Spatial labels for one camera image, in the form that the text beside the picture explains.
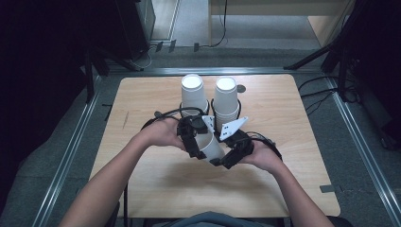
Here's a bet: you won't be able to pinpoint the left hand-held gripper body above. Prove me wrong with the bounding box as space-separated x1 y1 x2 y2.
176 114 217 143

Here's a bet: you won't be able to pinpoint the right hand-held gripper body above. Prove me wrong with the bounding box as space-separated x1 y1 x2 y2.
218 115 255 161

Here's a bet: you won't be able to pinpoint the single white paper cup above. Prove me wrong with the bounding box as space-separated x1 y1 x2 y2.
193 130 227 164

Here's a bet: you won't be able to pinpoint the black wire cup holder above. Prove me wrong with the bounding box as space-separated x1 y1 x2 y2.
210 97 242 121
178 100 211 118

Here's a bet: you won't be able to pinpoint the stack of white paper cups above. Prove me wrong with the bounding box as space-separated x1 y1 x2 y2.
180 74 210 119
213 76 240 132

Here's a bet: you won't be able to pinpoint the person's right hand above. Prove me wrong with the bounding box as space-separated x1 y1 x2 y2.
243 141 284 175

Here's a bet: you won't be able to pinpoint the person's left hand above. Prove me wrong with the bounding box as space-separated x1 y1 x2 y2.
141 117 187 149

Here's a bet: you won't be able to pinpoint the person's grey shirt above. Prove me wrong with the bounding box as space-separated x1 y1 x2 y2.
157 211 278 227

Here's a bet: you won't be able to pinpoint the black metal stand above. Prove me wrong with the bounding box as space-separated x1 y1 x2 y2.
82 46 144 104

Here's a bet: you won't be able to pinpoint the dark computer tower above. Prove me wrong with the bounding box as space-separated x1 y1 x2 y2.
114 0 156 61

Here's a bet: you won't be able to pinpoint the black tripod stand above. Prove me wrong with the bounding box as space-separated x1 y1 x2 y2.
283 0 362 102

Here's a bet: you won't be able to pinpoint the light wooden desk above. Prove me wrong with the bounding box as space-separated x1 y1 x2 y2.
207 0 357 48

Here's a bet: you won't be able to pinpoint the black curtain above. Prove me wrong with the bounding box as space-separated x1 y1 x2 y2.
341 0 401 152
0 0 122 206

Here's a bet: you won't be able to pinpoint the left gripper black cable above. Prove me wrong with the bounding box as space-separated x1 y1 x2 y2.
123 107 206 227

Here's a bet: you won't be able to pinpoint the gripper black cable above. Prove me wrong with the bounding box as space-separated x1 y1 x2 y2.
245 131 284 161
123 107 206 227

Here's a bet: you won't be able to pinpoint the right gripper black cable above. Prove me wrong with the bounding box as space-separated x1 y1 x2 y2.
245 131 284 161

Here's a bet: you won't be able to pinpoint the metal floor rail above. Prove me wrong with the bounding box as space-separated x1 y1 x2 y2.
324 76 401 227
107 66 325 77
31 75 102 227

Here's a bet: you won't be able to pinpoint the white floor cable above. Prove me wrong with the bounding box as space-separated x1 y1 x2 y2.
131 44 159 71

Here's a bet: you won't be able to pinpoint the black floor cables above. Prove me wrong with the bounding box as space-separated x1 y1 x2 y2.
297 75 357 116

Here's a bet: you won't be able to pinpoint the black hanging cable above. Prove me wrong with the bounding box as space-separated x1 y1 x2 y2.
209 0 229 48

